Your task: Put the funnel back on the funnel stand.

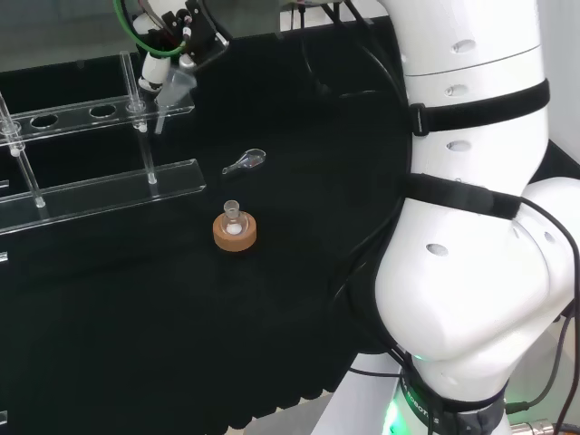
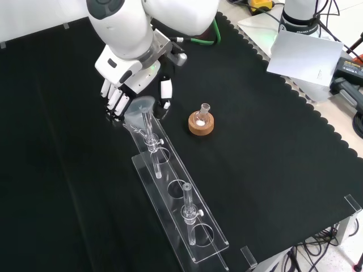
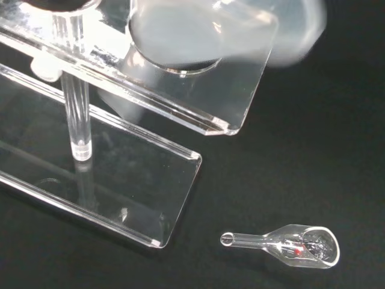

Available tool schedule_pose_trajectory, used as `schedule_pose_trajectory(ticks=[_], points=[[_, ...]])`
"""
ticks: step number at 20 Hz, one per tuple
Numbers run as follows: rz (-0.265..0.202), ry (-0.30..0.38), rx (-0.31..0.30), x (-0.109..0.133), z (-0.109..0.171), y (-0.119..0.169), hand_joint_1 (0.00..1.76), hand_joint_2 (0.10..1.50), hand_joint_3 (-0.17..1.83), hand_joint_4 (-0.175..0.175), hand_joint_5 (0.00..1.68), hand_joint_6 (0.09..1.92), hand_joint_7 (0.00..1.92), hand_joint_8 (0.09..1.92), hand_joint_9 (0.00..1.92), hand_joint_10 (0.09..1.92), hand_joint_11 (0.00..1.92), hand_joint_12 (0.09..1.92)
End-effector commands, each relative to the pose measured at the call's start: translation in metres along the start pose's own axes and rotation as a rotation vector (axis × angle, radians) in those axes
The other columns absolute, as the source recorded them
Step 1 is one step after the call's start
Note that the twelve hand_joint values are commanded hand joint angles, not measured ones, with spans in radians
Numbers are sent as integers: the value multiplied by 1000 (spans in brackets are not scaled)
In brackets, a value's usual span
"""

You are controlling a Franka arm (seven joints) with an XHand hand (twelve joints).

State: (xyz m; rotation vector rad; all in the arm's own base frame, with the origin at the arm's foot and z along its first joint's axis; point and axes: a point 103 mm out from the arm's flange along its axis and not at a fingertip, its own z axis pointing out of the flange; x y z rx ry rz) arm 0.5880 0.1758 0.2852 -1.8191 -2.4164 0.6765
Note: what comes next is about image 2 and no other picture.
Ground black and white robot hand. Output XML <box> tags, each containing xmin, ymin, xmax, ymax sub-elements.
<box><xmin>94</xmin><ymin>44</ymin><xmax>177</xmax><ymax>124</ymax></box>

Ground translucent plastic funnel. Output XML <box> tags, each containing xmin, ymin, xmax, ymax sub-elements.
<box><xmin>124</xmin><ymin>95</ymin><xmax>157</xmax><ymax>126</ymax></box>

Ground clear acrylic funnel stand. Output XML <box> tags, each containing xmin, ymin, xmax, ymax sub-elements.
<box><xmin>124</xmin><ymin>109</ymin><xmax>230</xmax><ymax>272</ymax></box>

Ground clear round-bottom flask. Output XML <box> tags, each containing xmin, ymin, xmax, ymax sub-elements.
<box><xmin>194</xmin><ymin>103</ymin><xmax>212</xmax><ymax>128</ymax></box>

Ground yellow stop button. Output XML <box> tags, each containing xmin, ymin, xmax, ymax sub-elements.
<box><xmin>248</xmin><ymin>0</ymin><xmax>275</xmax><ymax>15</ymax></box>

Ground black bench cloth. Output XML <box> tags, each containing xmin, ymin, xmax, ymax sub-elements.
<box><xmin>0</xmin><ymin>11</ymin><xmax>363</xmax><ymax>272</ymax></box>

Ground white paper sheet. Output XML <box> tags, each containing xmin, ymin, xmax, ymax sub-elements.
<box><xmin>266</xmin><ymin>30</ymin><xmax>344</xmax><ymax>86</ymax></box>

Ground black box with yellow label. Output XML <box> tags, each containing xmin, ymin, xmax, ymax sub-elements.
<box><xmin>331</xmin><ymin>56</ymin><xmax>363</xmax><ymax>83</ymax></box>

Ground black clamp device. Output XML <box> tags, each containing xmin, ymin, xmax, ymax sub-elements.
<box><xmin>330</xmin><ymin>76</ymin><xmax>363</xmax><ymax>114</ymax></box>

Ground grey metal table leg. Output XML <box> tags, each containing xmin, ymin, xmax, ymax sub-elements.
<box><xmin>336</xmin><ymin>214</ymin><xmax>356</xmax><ymax>248</ymax></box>

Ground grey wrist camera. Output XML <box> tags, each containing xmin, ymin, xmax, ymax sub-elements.
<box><xmin>166</xmin><ymin>45</ymin><xmax>188</xmax><ymax>67</ymax></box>

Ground brown cork ring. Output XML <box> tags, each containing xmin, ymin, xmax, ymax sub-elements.
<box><xmin>188</xmin><ymin>111</ymin><xmax>216</xmax><ymax>137</ymax></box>

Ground green cable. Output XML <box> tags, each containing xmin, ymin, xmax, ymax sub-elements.
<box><xmin>169</xmin><ymin>17</ymin><xmax>222</xmax><ymax>46</ymax></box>

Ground clear acrylic corner bracket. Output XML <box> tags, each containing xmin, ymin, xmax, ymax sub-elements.
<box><xmin>240</xmin><ymin>245</ymin><xmax>258</xmax><ymax>270</ymax></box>
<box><xmin>344</xmin><ymin>194</ymin><xmax>363</xmax><ymax>217</ymax></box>

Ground black cable bundle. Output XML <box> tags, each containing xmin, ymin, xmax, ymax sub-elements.
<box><xmin>279</xmin><ymin>222</ymin><xmax>363</xmax><ymax>272</ymax></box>

